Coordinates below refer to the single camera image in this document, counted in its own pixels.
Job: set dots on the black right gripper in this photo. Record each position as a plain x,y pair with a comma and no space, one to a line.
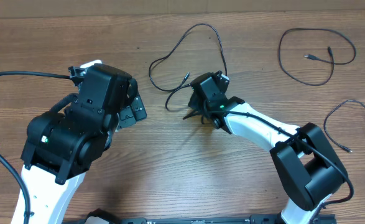
193,103

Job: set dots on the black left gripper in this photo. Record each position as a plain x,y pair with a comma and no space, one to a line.
129,117

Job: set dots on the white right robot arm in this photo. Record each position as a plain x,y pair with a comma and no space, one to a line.
308,167

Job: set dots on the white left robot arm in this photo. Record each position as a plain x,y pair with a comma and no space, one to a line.
63,142

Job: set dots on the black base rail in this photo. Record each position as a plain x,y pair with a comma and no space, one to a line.
101,216

